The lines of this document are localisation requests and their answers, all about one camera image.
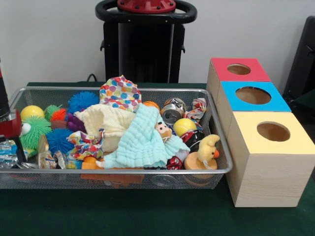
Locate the wooden three-hole box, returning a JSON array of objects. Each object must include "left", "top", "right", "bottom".
[{"left": 206, "top": 58, "right": 315, "bottom": 208}]

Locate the black panel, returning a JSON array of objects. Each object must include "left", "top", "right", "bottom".
[{"left": 282, "top": 16, "right": 315, "bottom": 99}]

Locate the silver mesh bin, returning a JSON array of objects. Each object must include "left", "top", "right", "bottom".
[{"left": 0, "top": 86, "right": 234, "bottom": 190}]

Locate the green spiky monster toy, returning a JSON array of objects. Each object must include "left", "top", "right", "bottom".
[{"left": 19, "top": 115, "right": 53, "bottom": 158}]

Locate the yellow tennis ball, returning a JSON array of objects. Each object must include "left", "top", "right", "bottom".
[{"left": 173, "top": 118, "right": 197, "bottom": 136}]

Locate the mint green cloth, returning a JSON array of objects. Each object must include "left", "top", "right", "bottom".
[{"left": 102, "top": 103, "right": 190, "bottom": 170}]

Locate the yellow plush duck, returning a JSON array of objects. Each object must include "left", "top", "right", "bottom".
[{"left": 198, "top": 134, "right": 221, "bottom": 163}]

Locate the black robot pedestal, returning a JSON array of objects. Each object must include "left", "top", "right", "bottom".
[{"left": 95, "top": 0, "right": 197, "bottom": 84}]

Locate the crushed silver drink can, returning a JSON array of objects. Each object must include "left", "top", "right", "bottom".
[{"left": 160, "top": 98, "right": 187, "bottom": 125}]

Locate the polka dot cloth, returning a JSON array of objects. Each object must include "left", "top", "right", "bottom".
[{"left": 99, "top": 75, "right": 143, "bottom": 113}]

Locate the blue spiky ball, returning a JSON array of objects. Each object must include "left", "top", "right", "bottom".
[{"left": 67, "top": 92, "right": 100, "bottom": 115}]

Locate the plain yellow ball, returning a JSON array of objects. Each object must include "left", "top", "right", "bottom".
[{"left": 20, "top": 105, "right": 45, "bottom": 121}]

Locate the cream knitted cloth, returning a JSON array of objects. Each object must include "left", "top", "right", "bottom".
[{"left": 73, "top": 103, "right": 136, "bottom": 153}]

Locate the dark green tablecloth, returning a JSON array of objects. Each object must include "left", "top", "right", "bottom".
[{"left": 0, "top": 82, "right": 315, "bottom": 236}]

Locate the crushed blue-label plastic bottle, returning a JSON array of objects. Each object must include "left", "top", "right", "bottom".
[{"left": 0, "top": 139, "right": 25, "bottom": 170}]

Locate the brown plush toy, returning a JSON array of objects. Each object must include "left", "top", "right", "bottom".
[{"left": 155, "top": 121, "right": 173, "bottom": 143}]

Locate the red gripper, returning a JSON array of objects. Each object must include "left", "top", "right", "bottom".
[{"left": 0, "top": 109, "right": 28, "bottom": 163}]

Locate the crushed clear plastic bottle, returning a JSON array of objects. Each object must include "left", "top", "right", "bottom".
[{"left": 38, "top": 149, "right": 67, "bottom": 170}]

